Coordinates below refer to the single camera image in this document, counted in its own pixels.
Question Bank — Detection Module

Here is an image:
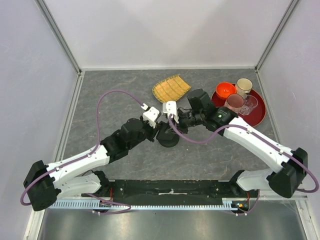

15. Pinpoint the left aluminium frame post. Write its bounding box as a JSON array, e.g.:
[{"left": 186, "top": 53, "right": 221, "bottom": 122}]
[{"left": 35, "top": 0, "right": 82, "bottom": 75}]

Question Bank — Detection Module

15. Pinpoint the clear glass cup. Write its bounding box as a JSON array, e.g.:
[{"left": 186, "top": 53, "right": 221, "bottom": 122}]
[{"left": 239, "top": 94, "right": 259, "bottom": 116}]

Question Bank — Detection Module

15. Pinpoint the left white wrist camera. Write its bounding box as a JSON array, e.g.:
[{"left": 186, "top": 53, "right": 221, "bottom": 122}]
[{"left": 141, "top": 103, "right": 161, "bottom": 129}]

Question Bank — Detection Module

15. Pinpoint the aluminium frame post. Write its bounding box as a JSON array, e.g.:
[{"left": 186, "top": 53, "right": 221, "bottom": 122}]
[
  {"left": 254, "top": 0, "right": 301, "bottom": 73},
  {"left": 35, "top": 0, "right": 82, "bottom": 75}
]

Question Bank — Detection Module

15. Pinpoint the woven bamboo tray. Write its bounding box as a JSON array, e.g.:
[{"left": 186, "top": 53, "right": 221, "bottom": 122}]
[{"left": 151, "top": 74, "right": 191, "bottom": 103}]

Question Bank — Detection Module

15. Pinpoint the black smartphone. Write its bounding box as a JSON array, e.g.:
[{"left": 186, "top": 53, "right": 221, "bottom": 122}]
[{"left": 156, "top": 121, "right": 180, "bottom": 143}]

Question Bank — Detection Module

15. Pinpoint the slotted cable duct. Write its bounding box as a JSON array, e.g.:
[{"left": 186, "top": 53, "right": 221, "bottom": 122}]
[{"left": 49, "top": 198, "right": 248, "bottom": 211}]

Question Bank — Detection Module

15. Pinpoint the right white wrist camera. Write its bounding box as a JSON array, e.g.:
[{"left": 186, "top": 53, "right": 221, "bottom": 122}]
[{"left": 162, "top": 101, "right": 179, "bottom": 124}]

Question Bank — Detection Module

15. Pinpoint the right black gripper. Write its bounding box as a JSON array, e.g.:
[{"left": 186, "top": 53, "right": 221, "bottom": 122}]
[{"left": 165, "top": 109, "right": 205, "bottom": 134}]

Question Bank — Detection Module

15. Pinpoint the red round tray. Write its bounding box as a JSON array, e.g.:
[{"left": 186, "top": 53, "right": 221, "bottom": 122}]
[{"left": 211, "top": 89, "right": 267, "bottom": 127}]

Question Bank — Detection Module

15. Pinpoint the white ceramic mug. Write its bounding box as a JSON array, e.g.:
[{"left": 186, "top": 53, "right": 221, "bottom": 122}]
[{"left": 235, "top": 78, "right": 253, "bottom": 100}]

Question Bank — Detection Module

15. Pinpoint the black phone stand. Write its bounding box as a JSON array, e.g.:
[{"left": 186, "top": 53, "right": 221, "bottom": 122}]
[{"left": 156, "top": 122, "right": 180, "bottom": 148}]

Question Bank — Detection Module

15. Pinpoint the pink mug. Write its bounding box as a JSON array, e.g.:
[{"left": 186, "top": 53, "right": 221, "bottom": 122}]
[{"left": 223, "top": 94, "right": 245, "bottom": 114}]

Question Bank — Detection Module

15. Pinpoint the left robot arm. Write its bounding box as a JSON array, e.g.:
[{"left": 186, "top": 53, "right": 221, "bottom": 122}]
[{"left": 22, "top": 118, "right": 161, "bottom": 212}]

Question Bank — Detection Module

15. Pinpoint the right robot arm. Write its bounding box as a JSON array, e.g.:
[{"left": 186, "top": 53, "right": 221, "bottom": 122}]
[{"left": 168, "top": 89, "right": 308, "bottom": 198}]

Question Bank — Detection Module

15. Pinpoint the orange bowl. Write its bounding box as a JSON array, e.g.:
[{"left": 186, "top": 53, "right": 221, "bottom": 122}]
[{"left": 215, "top": 82, "right": 237, "bottom": 100}]

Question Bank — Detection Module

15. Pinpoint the right aluminium frame post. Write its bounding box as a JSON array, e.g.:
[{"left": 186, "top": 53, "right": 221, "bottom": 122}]
[{"left": 254, "top": 0, "right": 301, "bottom": 73}]

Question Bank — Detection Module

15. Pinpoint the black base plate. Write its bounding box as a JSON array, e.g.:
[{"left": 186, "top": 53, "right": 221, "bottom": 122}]
[{"left": 93, "top": 179, "right": 258, "bottom": 206}]

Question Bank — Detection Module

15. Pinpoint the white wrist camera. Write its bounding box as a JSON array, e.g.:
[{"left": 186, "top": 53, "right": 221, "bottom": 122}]
[
  {"left": 141, "top": 103, "right": 161, "bottom": 129},
  {"left": 162, "top": 101, "right": 179, "bottom": 124}
]

